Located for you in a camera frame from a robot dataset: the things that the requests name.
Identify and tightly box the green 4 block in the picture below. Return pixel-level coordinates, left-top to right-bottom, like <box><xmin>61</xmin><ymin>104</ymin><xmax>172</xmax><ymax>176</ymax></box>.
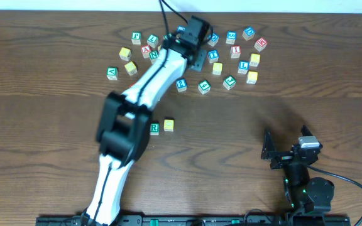
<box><xmin>198</xmin><ymin>80</ymin><xmax>211</xmax><ymax>95</ymax></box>

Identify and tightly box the blue Q block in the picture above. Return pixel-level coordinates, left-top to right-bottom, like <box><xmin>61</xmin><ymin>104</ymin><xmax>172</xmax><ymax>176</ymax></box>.
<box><xmin>242</xmin><ymin>27</ymin><xmax>255</xmax><ymax>41</ymax></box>

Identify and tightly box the green N block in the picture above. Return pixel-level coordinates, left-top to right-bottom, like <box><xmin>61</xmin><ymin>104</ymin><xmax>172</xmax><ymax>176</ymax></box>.
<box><xmin>149</xmin><ymin>51</ymin><xmax>159</xmax><ymax>64</ymax></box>

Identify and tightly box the blue T block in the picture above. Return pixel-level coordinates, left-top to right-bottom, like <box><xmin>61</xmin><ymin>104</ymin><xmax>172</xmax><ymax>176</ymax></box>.
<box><xmin>207</xmin><ymin>50</ymin><xmax>219</xmax><ymax>63</ymax></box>

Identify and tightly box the red M block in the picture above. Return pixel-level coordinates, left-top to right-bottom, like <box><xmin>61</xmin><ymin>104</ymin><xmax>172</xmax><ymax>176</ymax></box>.
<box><xmin>254</xmin><ymin>37</ymin><xmax>268</xmax><ymax>51</ymax></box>

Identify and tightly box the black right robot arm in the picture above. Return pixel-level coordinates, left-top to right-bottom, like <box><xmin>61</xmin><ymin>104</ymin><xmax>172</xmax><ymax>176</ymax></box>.
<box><xmin>261</xmin><ymin>125</ymin><xmax>334</xmax><ymax>225</ymax></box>

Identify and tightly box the yellow O block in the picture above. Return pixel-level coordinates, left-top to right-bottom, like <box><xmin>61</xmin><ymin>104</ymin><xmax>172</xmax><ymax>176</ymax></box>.
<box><xmin>163</xmin><ymin>119</ymin><xmax>174</xmax><ymax>132</ymax></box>
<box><xmin>212</xmin><ymin>62</ymin><xmax>222</xmax><ymax>75</ymax></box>

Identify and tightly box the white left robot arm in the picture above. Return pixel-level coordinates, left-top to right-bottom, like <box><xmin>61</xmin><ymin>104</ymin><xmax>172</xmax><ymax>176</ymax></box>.
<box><xmin>80</xmin><ymin>31</ymin><xmax>209</xmax><ymax>225</ymax></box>

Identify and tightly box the yellow K block right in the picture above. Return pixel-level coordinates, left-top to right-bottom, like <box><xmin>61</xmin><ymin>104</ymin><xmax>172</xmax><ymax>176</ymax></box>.
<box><xmin>250</xmin><ymin>53</ymin><xmax>261</xmax><ymax>67</ymax></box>

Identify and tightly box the yellow S block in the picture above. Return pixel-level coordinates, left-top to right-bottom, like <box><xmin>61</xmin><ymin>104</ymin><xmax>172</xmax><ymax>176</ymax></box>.
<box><xmin>124</xmin><ymin>62</ymin><xmax>138</xmax><ymax>76</ymax></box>

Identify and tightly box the green R block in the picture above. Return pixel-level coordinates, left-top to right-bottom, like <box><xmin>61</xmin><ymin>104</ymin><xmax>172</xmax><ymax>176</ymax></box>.
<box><xmin>150</xmin><ymin>122</ymin><xmax>160</xmax><ymax>136</ymax></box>

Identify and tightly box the yellow G block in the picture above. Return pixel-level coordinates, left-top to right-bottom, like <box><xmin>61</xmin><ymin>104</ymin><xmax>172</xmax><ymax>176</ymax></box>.
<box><xmin>246</xmin><ymin>71</ymin><xmax>258</xmax><ymax>84</ymax></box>

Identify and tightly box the green V block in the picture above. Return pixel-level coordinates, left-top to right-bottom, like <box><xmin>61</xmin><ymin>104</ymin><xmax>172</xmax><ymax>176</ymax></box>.
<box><xmin>106</xmin><ymin>67</ymin><xmax>118</xmax><ymax>80</ymax></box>

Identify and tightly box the yellow k block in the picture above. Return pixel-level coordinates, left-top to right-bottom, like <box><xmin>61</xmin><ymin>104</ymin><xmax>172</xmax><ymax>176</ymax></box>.
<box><xmin>119</xmin><ymin>47</ymin><xmax>132</xmax><ymax>62</ymax></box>
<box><xmin>250</xmin><ymin>53</ymin><xmax>261</xmax><ymax>67</ymax></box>

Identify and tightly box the blue L block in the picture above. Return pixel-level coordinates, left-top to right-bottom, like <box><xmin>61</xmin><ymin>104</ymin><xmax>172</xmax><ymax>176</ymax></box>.
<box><xmin>238</xmin><ymin>61</ymin><xmax>250</xmax><ymax>74</ymax></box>

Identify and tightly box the green J block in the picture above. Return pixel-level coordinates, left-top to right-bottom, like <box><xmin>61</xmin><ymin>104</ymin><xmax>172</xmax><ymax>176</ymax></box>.
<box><xmin>223</xmin><ymin>75</ymin><xmax>236</xmax><ymax>90</ymax></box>

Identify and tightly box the blue 2 block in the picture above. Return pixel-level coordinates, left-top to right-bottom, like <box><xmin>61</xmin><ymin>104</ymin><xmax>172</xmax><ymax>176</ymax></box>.
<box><xmin>175</xmin><ymin>78</ymin><xmax>187</xmax><ymax>92</ymax></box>

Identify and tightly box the blue S block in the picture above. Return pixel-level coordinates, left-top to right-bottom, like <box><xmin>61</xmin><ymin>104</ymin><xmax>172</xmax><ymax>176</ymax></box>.
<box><xmin>226</xmin><ymin>31</ymin><xmax>237</xmax><ymax>45</ymax></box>

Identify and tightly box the red I block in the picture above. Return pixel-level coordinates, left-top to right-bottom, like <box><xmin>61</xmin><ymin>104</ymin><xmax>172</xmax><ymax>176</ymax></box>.
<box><xmin>230</xmin><ymin>45</ymin><xmax>241</xmax><ymax>58</ymax></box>

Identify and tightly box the red A block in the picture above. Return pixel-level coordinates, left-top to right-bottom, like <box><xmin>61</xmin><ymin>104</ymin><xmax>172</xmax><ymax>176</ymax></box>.
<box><xmin>141</xmin><ymin>45</ymin><xmax>151</xmax><ymax>58</ymax></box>

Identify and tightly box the blue D block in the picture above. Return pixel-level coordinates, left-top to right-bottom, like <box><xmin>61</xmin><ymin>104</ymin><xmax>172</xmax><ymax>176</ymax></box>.
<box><xmin>207</xmin><ymin>33</ymin><xmax>219</xmax><ymax>47</ymax></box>

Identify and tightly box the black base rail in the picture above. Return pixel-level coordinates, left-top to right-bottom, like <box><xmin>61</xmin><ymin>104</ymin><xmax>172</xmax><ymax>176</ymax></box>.
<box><xmin>35</xmin><ymin>214</ymin><xmax>351</xmax><ymax>226</ymax></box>

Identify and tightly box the green L block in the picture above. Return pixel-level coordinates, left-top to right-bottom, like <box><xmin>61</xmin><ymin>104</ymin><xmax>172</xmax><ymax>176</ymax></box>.
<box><xmin>147</xmin><ymin>34</ymin><xmax>159</xmax><ymax>48</ymax></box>

